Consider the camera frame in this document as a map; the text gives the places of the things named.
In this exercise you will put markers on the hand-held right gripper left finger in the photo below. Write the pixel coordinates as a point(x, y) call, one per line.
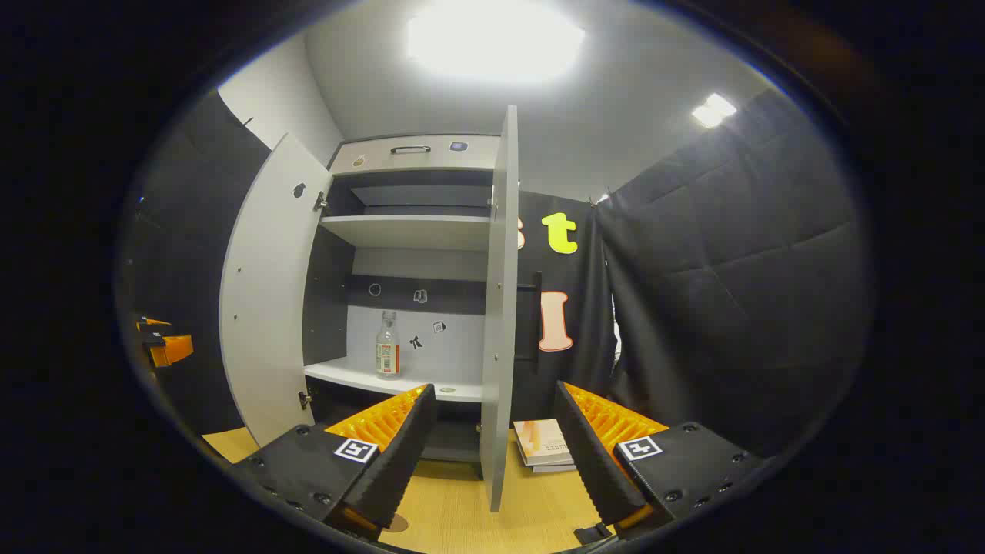
point(400, 454)

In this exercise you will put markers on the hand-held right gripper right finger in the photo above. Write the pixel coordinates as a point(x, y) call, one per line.
point(592, 454)

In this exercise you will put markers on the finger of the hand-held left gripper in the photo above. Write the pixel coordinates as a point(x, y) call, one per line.
point(173, 350)

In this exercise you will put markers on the round brown coaster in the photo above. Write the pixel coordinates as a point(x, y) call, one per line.
point(397, 525)

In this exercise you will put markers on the grey cabinet door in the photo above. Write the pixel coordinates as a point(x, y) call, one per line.
point(265, 308)
point(500, 308)

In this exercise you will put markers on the clear plastic bottle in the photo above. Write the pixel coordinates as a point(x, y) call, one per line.
point(387, 350)

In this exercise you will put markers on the white cabinet shelf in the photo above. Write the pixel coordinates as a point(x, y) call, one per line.
point(408, 229)
point(346, 373)

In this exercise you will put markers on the metal door hinge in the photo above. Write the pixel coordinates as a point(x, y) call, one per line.
point(320, 202)
point(305, 398)

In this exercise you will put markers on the grey cabinet top panel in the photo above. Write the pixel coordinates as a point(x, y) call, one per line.
point(431, 158)

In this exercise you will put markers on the white book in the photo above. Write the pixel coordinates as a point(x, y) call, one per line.
point(558, 468)

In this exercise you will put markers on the black backdrop cloth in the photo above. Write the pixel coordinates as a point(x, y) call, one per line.
point(577, 308)

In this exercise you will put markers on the small ceiling light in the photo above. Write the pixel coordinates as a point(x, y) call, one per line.
point(713, 110)

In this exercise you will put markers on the large ceiling light panel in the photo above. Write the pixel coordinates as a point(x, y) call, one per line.
point(492, 38)

